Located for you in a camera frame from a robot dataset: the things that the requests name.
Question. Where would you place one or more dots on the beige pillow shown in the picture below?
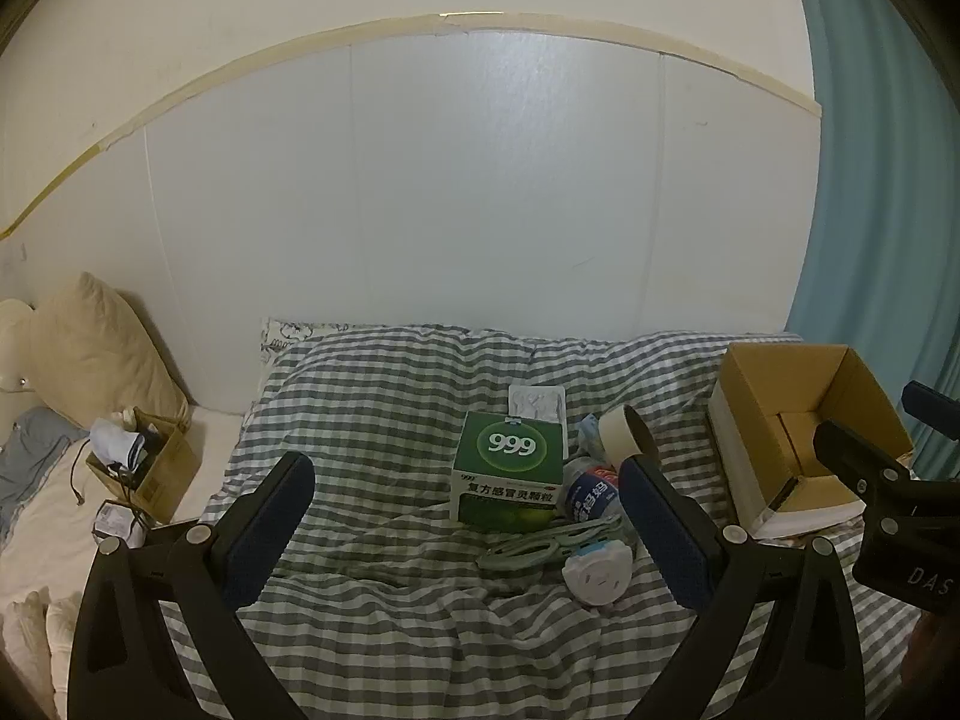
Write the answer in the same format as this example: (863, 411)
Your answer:
(97, 352)

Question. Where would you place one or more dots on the large cardboard box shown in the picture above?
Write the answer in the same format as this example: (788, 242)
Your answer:
(757, 420)

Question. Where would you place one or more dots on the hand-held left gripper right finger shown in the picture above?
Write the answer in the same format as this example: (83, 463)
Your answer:
(667, 540)

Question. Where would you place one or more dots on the white fluffy cloth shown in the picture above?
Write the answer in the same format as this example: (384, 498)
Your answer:
(30, 637)

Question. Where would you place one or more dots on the small white packet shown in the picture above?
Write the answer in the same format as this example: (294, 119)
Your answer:
(536, 401)

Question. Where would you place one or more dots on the small cluttered cardboard box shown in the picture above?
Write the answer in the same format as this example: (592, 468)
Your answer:
(169, 469)

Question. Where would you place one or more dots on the cream cushion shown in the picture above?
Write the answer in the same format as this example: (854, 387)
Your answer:
(13, 345)

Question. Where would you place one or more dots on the grey cloth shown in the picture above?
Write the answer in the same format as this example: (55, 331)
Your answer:
(34, 450)

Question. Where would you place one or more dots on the teal curtain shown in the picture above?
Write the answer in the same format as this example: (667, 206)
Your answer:
(877, 165)

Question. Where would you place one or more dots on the person's right forearm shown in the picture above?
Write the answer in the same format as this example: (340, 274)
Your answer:
(934, 660)

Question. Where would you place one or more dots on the green medicine box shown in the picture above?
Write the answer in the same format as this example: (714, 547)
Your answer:
(510, 465)

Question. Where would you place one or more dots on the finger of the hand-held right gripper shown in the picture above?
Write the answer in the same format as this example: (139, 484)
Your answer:
(859, 461)
(934, 409)

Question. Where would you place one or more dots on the small white box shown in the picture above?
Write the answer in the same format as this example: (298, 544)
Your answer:
(116, 523)

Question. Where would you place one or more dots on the pale blue plastic packet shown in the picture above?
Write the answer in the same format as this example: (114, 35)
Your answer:
(589, 435)

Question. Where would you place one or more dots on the white bed sheet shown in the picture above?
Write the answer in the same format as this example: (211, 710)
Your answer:
(45, 540)

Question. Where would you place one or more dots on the cream tape roll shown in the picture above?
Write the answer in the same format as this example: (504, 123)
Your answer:
(619, 431)

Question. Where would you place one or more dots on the white patterned pillow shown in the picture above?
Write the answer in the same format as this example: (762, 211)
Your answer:
(289, 337)

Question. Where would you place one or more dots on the beige tape strip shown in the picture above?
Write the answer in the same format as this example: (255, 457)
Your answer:
(225, 71)

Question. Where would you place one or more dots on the grey checked blanket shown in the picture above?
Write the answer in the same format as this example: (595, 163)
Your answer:
(390, 427)

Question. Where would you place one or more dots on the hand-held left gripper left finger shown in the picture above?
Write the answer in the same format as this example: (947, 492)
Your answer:
(262, 532)

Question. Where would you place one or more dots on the plastic bottle with blue label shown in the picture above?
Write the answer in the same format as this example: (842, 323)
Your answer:
(589, 491)

